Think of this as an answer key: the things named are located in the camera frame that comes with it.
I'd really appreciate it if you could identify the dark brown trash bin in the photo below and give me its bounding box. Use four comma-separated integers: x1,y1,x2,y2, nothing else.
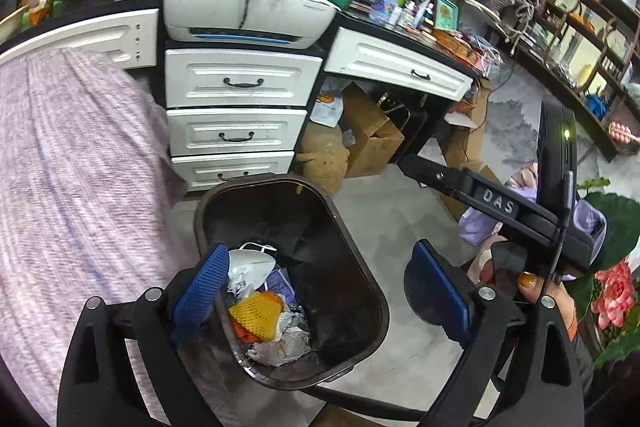
193,173,390,391

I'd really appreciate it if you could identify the brown paper bag floor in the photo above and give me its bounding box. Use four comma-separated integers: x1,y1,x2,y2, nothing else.
340,82,405,178

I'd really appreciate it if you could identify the yellow foam fruit net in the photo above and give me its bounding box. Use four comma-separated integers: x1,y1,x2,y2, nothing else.
228,290,286,343

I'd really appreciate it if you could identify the white face mask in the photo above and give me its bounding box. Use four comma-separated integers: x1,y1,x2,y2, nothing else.
228,242,277,296

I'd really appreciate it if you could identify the white desk drawer right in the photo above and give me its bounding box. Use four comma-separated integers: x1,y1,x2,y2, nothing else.
324,28,473,102

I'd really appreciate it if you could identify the white drawer cabinet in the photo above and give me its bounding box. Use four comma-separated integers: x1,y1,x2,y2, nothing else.
165,49,322,192

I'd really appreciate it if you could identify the person right hand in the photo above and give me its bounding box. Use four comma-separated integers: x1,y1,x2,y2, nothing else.
466,234,578,340

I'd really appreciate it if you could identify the wooden wall shelf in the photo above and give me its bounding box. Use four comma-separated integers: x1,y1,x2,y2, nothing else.
520,0,639,161

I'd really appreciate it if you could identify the grey woven table mat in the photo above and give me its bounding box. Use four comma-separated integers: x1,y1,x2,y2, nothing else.
1,49,186,425

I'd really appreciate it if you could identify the white printer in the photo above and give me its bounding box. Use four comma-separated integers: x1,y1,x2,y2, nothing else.
163,0,337,50

